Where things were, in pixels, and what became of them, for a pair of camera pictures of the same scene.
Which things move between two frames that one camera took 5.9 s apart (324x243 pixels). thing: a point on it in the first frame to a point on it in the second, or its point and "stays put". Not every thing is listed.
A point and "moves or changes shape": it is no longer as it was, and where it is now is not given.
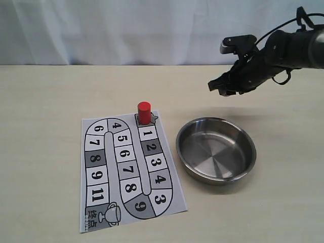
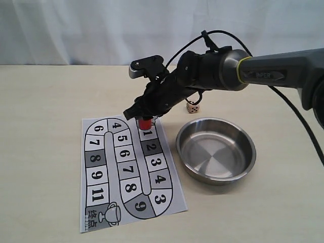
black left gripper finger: x=220 y=82 to x=143 y=107
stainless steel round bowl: x=215 y=151 stays put
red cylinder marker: x=144 y=113 moves or changes shape
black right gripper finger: x=227 y=92 to x=145 y=115
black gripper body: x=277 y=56 to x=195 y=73
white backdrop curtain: x=135 y=32 stays put
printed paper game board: x=128 y=175 stays put
